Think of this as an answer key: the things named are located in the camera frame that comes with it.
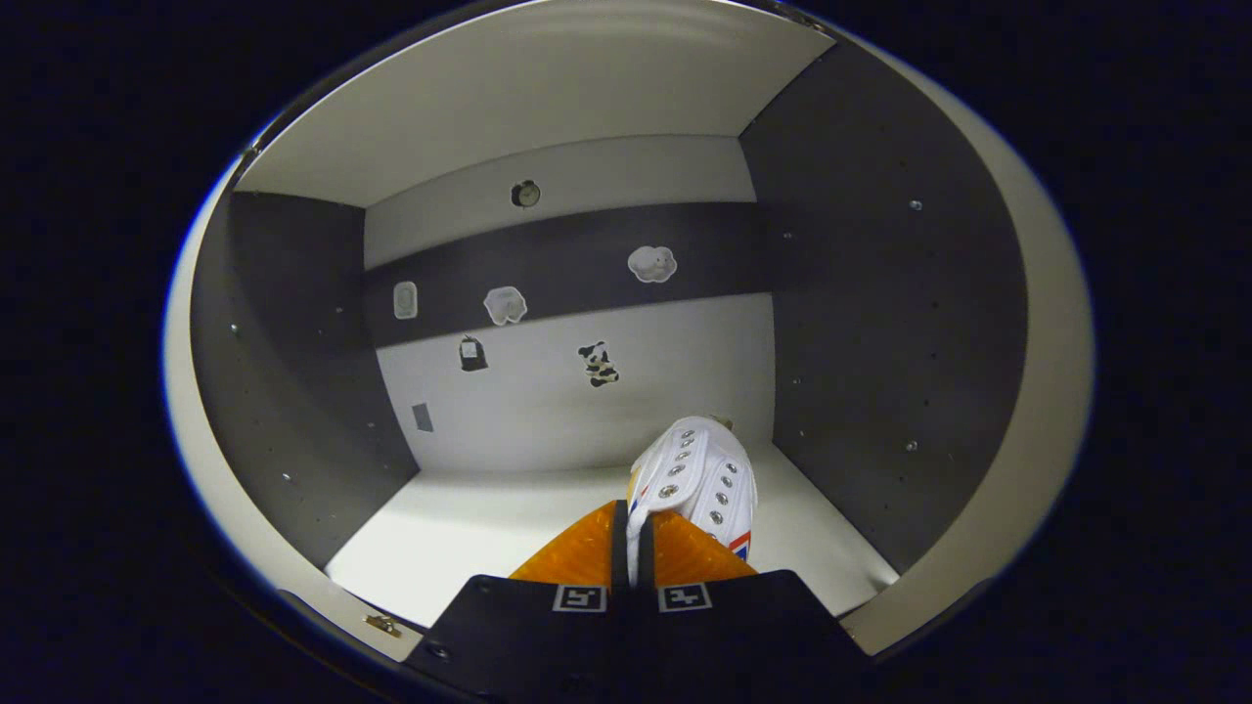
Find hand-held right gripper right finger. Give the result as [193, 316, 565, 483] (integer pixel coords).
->
[629, 508, 876, 701]

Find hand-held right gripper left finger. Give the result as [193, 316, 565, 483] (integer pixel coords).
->
[404, 501, 630, 701]

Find white canvas shoe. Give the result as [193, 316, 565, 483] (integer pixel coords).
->
[626, 416, 759, 588]

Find grey and white shoe cabinet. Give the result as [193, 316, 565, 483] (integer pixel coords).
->
[161, 0, 1096, 676]

